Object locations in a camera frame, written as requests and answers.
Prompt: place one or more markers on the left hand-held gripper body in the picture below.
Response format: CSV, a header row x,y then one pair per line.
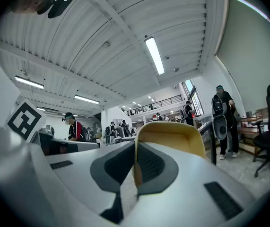
x,y
24,120

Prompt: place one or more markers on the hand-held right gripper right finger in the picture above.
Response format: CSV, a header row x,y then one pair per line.
x,y
186,197

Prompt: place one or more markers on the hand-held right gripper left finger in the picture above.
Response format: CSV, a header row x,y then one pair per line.
x,y
82,171

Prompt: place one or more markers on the yellow plastic bowl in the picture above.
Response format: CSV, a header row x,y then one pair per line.
x,y
172,132

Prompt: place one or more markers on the long ceiling light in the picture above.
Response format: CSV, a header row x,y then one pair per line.
x,y
154,55
29,82
86,99

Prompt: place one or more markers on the glass display table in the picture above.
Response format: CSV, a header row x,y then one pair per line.
x,y
208,136

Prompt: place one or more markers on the wooden shelf rack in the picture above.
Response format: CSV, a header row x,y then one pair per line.
x,y
250,131

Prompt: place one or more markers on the black mezzanine railing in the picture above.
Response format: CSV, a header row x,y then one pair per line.
x,y
158,104

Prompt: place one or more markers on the tall window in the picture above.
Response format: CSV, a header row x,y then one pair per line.
x,y
195,98

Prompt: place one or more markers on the black head-mounted camera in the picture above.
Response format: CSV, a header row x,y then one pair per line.
x,y
59,5

